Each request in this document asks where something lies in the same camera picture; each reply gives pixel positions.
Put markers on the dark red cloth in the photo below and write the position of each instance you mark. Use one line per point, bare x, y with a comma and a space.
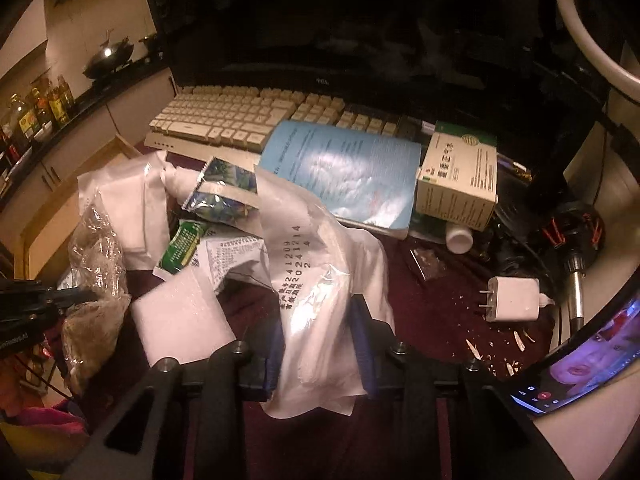
438, 318

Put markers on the white towel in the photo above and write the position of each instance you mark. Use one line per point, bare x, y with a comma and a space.
179, 182

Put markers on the small clear zip bag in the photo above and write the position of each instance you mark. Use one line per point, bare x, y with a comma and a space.
428, 265

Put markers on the clear bag of dried herbs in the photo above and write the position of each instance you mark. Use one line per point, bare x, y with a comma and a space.
91, 328

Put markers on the light blue booklet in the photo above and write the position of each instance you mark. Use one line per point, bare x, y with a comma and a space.
364, 179

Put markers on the cardboard box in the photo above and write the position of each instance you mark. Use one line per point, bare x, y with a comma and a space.
42, 247

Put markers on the cooking oil bottle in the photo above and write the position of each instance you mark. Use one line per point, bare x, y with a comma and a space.
25, 117

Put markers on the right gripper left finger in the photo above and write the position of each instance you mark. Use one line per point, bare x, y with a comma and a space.
199, 420

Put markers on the white pill bottle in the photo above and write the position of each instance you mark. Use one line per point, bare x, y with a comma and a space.
459, 239

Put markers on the white green medicine box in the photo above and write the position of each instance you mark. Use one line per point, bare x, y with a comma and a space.
457, 181

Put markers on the colourful floral snack pouch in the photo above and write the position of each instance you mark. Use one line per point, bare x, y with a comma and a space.
224, 193

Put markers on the black silver microphone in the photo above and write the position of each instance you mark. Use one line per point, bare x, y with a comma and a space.
576, 232

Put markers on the white usb charger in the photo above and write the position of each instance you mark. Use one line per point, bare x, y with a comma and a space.
510, 299

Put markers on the smartphone with lit screen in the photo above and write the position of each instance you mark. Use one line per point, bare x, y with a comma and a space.
611, 349

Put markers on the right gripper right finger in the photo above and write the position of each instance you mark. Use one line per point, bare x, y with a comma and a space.
455, 420

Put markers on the white foam block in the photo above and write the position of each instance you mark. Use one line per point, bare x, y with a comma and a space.
181, 319

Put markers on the white gauze packet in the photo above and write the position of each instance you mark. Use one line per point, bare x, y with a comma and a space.
134, 197

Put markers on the white text sachet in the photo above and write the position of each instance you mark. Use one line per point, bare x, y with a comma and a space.
234, 258

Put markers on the black wok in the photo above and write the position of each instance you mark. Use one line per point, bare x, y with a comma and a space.
110, 57

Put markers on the black TCL monitor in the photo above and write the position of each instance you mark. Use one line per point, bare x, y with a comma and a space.
472, 57

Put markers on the white plastic bag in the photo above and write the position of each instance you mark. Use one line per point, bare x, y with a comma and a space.
316, 265

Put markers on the green white granule sachet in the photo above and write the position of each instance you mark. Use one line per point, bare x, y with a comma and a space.
181, 250

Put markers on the white keyboard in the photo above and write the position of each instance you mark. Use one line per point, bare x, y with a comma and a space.
238, 120

